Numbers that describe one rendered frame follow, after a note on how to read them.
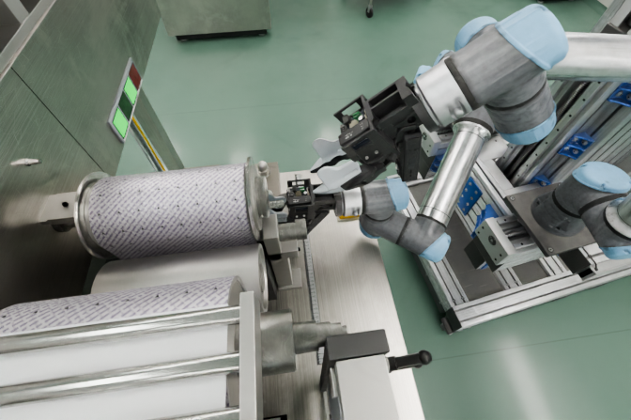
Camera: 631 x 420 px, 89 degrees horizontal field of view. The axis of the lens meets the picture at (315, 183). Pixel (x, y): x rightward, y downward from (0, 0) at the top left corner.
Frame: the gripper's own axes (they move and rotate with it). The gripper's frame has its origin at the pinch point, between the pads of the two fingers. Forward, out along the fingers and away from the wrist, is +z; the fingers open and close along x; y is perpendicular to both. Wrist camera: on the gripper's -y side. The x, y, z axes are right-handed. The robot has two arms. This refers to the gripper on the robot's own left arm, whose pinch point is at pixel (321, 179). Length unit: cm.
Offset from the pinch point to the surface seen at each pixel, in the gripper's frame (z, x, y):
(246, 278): 14.5, 13.0, 3.7
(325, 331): -1.0, 24.3, 5.7
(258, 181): 8.6, -1.5, 6.1
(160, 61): 167, -243, -25
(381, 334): -10.0, 26.9, 10.1
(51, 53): 28, -26, 37
